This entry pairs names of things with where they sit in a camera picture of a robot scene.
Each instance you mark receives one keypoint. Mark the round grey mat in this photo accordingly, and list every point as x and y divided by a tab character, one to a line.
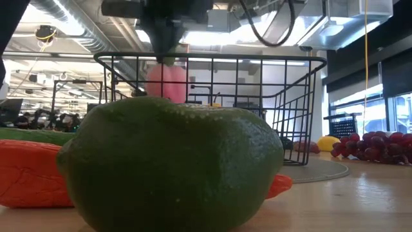
318	170

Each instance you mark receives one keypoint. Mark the dark monitor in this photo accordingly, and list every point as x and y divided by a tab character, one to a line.
9	109

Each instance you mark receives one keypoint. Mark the red grape bunch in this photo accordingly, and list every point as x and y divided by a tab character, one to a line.
376	146

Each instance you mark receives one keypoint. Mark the orange carrot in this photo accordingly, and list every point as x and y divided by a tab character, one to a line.
29	174

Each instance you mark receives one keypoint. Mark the silver spiral air duct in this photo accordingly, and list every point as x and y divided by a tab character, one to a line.
93	35

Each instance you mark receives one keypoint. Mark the black perforated crate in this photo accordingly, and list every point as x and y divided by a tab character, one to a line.
342	127

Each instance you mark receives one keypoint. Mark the dark green avocado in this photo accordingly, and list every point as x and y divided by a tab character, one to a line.
170	167

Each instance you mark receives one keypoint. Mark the yellow lemon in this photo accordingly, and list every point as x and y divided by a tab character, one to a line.
326	143

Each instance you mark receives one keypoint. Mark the smooth green cucumber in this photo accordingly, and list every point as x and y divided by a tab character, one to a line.
35	137

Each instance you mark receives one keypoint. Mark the black metal rack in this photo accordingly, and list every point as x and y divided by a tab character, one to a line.
77	82

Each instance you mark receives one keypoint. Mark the red mango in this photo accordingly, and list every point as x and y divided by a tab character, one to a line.
305	147

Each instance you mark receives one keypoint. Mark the pink peach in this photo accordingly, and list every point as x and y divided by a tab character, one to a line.
170	83

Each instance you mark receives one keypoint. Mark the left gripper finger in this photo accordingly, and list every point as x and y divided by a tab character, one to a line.
165	46

